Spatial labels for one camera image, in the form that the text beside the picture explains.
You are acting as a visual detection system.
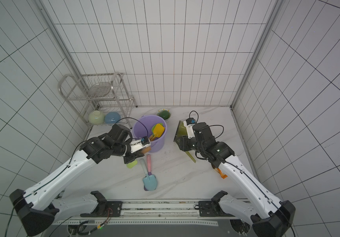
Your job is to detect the green trowel wooden handle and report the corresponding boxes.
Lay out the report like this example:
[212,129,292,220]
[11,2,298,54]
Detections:
[126,147,152,168]

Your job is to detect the purple shovel pink handle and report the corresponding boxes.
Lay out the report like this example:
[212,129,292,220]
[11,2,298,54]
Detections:
[146,155,152,175]

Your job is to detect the green trowel orange handle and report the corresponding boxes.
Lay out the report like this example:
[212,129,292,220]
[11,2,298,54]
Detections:
[149,122,165,141]

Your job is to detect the yellow spade orange handle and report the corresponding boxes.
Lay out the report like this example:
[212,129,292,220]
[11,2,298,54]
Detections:
[150,123,166,141]

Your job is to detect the teal plastic shovel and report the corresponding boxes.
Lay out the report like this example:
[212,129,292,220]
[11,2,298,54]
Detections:
[140,159,158,191]

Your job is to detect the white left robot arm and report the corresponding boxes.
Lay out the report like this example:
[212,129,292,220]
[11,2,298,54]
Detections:
[9,124,150,237]

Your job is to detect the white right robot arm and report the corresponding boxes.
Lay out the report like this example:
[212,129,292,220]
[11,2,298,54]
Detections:
[174,118,295,237]

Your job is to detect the green transparent watering can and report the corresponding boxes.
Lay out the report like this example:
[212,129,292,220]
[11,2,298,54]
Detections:
[174,120,196,163]

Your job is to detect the purple plastic bucket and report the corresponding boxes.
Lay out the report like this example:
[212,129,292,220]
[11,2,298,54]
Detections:
[132,115,168,153]

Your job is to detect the blue bowl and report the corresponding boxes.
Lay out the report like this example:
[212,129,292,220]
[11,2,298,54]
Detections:
[104,112,121,124]

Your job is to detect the orange candy snack bag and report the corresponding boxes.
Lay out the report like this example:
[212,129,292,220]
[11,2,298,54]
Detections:
[214,168,227,179]

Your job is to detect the pale green bowl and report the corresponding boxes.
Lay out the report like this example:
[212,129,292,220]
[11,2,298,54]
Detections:
[88,110,105,125]

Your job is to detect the stainless steel dish rack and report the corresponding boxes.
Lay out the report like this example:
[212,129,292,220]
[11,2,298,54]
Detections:
[57,72,138,128]

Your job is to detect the metal strainer dish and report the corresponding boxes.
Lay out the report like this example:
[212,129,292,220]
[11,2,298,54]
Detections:
[88,82,111,98]

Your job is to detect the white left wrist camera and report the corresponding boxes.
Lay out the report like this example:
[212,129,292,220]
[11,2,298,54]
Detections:
[129,136,152,154]

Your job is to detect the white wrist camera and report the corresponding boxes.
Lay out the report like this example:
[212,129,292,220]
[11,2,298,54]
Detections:
[183,118,196,139]
[129,136,152,154]

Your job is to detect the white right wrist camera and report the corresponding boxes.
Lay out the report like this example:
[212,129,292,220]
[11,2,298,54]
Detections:
[183,118,196,139]

